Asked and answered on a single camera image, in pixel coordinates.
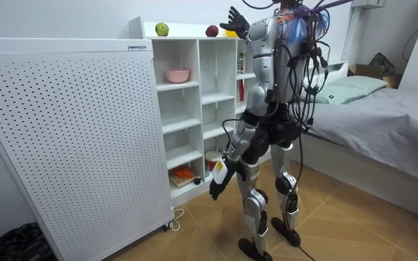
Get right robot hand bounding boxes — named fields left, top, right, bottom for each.
left=218, top=5, right=252, bottom=41

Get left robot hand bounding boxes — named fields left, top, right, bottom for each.
left=208, top=156, right=248, bottom=202

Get red jar with white lid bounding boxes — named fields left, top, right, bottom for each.
left=204, top=150, right=225, bottom=179

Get orange soft toy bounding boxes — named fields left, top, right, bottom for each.
left=173, top=165, right=196, bottom=181

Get red and white bottle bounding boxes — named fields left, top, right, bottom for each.
left=236, top=52, right=247, bottom=75

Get wooden cutting board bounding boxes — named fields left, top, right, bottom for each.
left=168, top=169, right=201, bottom=189

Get robot legs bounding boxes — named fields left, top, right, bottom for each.
left=236, top=134, right=303, bottom=261

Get robot body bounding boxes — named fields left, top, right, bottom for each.
left=247, top=0, right=332, bottom=165

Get white cubby shelf unit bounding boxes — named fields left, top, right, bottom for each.
left=128, top=15, right=272, bottom=209

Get green apple soft toy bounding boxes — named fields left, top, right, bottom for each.
left=155, top=22, right=170, bottom=38

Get pink bowl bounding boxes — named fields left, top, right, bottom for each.
left=164, top=69, right=191, bottom=84

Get light green pillow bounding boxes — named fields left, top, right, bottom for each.
left=327, top=75, right=390, bottom=97
left=300, top=83, right=368, bottom=106

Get white air conditioner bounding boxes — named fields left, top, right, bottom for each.
left=350, top=0, right=388, bottom=10

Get cardboard box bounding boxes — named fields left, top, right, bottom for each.
left=348, top=64, right=403, bottom=89

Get white perforated metal cabinet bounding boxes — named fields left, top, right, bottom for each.
left=0, top=37, right=176, bottom=261

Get grey bed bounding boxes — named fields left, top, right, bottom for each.
left=290, top=60, right=418, bottom=226

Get black plastic bag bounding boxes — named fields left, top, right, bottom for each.
left=0, top=222, right=57, bottom=261

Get white floor cable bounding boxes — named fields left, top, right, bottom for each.
left=168, top=207, right=186, bottom=233

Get cable bundle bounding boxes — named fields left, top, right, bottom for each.
left=240, top=0, right=356, bottom=12

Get white wall duct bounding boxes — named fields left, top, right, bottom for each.
left=340, top=6, right=363, bottom=63

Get black floor cable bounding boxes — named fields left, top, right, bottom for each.
left=297, top=244, right=317, bottom=261

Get black wall cable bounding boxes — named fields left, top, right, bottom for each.
left=401, top=0, right=418, bottom=63

